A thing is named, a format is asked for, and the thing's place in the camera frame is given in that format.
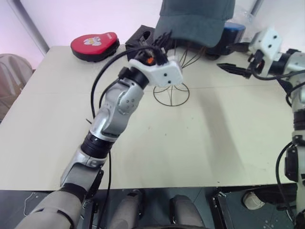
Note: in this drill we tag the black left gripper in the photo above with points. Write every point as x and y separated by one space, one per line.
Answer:
161 41

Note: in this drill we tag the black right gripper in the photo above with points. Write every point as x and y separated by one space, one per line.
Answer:
256 61

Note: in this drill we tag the dark green cap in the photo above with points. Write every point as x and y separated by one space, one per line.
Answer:
193 21

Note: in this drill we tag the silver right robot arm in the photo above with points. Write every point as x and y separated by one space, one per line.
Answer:
297 100

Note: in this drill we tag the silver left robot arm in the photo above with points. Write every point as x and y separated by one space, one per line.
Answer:
112 112

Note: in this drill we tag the blue and black cylindrical device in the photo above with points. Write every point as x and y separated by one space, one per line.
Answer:
234 31

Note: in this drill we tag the black tissue box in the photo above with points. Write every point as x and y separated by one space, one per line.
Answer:
139 37

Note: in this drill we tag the clear plastic wrap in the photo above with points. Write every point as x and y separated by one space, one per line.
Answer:
245 14

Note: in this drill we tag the red heart-shaped padded case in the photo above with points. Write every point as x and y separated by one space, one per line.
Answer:
95 45

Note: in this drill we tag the white round caster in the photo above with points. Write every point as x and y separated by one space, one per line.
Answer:
253 200

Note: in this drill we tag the gray rounded shape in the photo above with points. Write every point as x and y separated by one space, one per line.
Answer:
186 212
128 210

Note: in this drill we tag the brown fabric chair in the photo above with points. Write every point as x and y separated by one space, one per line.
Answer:
12 81

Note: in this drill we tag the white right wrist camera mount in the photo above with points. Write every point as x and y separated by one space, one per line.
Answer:
268 43

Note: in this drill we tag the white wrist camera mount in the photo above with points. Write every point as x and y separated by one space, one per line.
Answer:
268 43
164 71

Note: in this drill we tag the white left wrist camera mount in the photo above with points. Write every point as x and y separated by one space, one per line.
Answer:
164 71

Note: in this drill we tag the gray window frame post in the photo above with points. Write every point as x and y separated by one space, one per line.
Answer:
29 25

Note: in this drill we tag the black metal table frame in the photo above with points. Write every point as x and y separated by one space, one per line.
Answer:
220 210

